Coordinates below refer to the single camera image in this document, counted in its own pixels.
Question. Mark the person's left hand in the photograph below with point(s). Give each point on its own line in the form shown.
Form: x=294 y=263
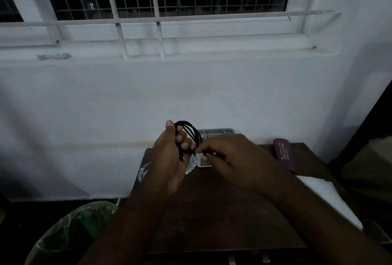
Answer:
x=167 y=163

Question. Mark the clear plastic wrapper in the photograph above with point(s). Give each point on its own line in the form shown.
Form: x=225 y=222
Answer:
x=192 y=163

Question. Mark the person's right forearm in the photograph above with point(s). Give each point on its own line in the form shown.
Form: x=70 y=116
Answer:
x=327 y=225

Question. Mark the green bin with plastic liner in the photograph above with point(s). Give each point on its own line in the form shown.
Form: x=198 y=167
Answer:
x=72 y=232

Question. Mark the person's right fingers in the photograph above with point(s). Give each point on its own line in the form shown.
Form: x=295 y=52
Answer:
x=209 y=153

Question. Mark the small wooden table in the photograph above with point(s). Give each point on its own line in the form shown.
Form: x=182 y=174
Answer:
x=220 y=212

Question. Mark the white barred window grille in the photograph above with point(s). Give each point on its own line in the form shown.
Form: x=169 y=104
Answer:
x=159 y=7

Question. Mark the person's left thumb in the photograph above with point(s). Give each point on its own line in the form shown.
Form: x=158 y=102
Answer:
x=169 y=131

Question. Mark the maroon slim case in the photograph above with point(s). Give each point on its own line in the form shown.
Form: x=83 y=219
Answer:
x=286 y=153

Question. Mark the grey and white device box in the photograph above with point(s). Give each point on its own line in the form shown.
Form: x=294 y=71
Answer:
x=214 y=134

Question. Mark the white paper sheet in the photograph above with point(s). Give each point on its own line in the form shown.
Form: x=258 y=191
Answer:
x=332 y=196

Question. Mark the person's right hand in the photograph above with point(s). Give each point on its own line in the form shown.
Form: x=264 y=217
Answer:
x=242 y=162

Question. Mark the person's left forearm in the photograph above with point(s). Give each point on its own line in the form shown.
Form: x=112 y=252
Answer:
x=128 y=228

